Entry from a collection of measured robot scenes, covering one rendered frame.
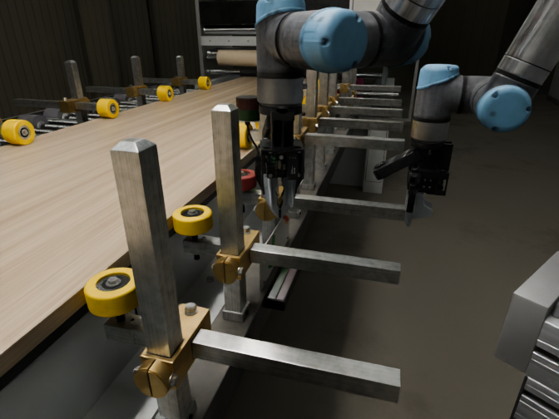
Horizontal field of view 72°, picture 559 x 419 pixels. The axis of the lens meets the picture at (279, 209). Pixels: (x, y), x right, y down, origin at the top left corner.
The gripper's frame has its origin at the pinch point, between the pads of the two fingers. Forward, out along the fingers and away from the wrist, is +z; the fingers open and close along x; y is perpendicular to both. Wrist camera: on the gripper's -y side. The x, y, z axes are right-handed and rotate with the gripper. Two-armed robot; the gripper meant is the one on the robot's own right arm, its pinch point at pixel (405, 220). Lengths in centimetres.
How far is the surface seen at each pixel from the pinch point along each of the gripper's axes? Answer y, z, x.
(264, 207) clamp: -33.1, -3.3, -8.5
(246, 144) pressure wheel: -48, -10, 22
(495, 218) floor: 77, 83, 199
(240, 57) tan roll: -127, -23, 225
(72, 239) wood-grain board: -59, -8, -40
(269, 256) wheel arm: -26.4, -1.3, -26.5
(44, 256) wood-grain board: -59, -8, -46
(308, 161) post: -33, 1, 44
